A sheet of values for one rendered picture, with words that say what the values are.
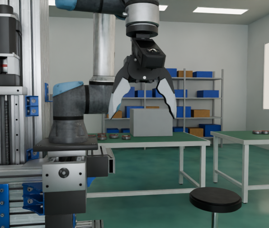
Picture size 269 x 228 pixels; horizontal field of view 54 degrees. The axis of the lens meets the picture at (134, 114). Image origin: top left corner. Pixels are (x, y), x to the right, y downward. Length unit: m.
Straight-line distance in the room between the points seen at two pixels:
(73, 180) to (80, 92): 0.33
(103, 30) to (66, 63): 6.00
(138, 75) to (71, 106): 0.49
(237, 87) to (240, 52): 0.95
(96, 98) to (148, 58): 0.56
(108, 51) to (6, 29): 0.41
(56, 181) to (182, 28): 6.88
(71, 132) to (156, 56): 0.59
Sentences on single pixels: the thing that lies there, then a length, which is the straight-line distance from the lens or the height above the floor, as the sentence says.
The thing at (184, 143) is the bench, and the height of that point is 0.73.
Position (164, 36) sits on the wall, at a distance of 7.34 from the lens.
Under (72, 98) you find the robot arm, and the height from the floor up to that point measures 1.20.
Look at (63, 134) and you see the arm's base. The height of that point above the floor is 1.07.
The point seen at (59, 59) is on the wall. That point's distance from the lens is 7.06.
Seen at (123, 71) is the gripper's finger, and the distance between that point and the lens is 0.56.
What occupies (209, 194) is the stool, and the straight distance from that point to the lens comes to 1.94.
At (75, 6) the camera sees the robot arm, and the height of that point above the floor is 1.41.
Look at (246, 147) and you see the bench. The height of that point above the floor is 0.66.
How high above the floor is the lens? 1.19
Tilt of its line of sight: 3 degrees down
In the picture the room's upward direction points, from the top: straight up
